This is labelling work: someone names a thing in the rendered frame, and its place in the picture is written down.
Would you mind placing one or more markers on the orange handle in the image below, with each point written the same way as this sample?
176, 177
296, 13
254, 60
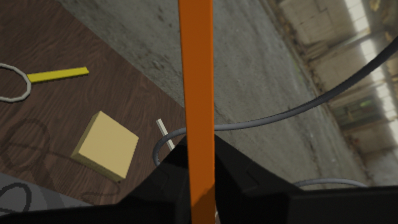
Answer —
196, 38

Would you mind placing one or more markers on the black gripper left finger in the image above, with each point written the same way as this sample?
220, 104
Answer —
162, 198

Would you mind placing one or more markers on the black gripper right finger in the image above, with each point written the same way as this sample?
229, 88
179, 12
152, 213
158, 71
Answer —
247, 193

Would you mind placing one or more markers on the tan flat box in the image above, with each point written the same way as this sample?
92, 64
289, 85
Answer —
106, 146

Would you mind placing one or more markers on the grey loop with straight handle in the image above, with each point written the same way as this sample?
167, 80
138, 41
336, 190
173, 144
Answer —
164, 132

